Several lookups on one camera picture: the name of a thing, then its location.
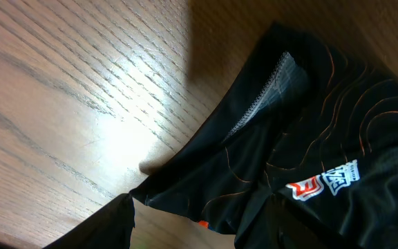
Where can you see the black orange-patterned jersey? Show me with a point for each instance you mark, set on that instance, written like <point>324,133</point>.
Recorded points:
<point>302,152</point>

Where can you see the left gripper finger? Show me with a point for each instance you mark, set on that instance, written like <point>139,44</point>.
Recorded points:
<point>109,228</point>

